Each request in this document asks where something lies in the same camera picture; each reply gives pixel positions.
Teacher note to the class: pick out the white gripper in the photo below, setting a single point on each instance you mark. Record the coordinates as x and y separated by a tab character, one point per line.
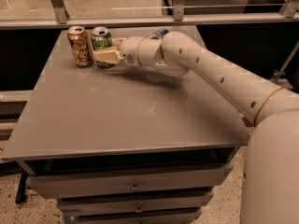
129	51

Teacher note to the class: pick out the green soda can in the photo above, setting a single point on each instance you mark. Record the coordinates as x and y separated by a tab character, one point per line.
101	39

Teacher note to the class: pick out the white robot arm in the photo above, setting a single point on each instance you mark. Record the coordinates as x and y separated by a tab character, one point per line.
270	191

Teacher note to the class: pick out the orange soda can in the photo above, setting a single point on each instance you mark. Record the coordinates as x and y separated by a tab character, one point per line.
80	45

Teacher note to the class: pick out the blue silver energy drink can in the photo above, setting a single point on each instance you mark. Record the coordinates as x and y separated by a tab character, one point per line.
159	34

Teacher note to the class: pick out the grey drawer cabinet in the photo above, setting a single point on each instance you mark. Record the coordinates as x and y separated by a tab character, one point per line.
86	120

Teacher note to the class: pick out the top grey drawer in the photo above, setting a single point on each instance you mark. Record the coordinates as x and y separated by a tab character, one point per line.
130	181

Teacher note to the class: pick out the grey drawer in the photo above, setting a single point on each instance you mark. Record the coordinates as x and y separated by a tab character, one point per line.
130	181
135	203
183	215

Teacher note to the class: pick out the middle grey drawer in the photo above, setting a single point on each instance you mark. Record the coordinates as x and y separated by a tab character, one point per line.
135	203

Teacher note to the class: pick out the black table leg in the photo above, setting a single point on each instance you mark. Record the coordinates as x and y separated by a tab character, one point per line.
20	195

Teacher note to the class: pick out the bottom grey drawer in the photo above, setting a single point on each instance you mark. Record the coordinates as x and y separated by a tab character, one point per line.
183	215

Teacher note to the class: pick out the grey metal railing frame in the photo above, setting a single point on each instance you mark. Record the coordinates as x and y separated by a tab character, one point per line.
140	19

